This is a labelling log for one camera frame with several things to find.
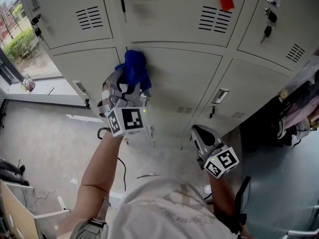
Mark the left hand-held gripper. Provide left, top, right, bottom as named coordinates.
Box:
left=97, top=68, right=148, bottom=137

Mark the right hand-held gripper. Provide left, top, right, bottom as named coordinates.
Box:
left=191, top=124, right=240, bottom=179

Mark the blue cleaning cloth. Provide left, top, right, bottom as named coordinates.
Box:
left=114, top=49, right=152, bottom=91

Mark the grey metal locker door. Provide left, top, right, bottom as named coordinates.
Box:
left=126, top=45, right=223, bottom=134

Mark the grey metal locker cabinet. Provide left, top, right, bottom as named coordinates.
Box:
left=17, top=0, right=319, bottom=150

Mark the person's right forearm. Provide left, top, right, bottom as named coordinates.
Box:
left=208, top=174, right=237, bottom=224

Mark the person's left forearm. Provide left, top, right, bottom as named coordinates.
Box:
left=57, top=130, right=124, bottom=239

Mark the black bag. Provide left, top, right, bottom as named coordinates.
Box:
left=240, top=101, right=295, bottom=149

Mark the grey window sill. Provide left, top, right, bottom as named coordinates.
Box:
left=3, top=77, right=92, bottom=109

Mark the black flat screen device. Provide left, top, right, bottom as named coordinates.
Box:
left=233, top=175, right=252, bottom=234

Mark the person's white printed t-shirt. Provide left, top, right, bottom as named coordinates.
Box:
left=107, top=174, right=240, bottom=239

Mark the set of black locker keys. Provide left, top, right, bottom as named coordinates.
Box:
left=31, top=0, right=278, bottom=149

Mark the white power strip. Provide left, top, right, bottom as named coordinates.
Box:
left=26, top=189, right=67, bottom=213

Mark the grey metal chair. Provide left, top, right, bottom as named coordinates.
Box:
left=285, top=205, right=319, bottom=239

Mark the light wooden furniture panel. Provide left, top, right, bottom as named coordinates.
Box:
left=0, top=179, right=73, bottom=239

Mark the set of chrome recessed handles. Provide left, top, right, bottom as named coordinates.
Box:
left=24, top=0, right=287, bottom=149

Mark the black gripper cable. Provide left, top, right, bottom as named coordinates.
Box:
left=97, top=127, right=127, bottom=191

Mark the wire mesh cup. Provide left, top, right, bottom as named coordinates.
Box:
left=20, top=73, right=36, bottom=92

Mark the black window frame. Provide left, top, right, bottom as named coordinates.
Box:
left=0, top=46, right=63, bottom=86

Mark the grey harness strap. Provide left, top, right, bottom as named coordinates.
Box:
left=74, top=198, right=112, bottom=239

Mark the white metal chair frame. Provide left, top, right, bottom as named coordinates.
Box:
left=4, top=182, right=35, bottom=192

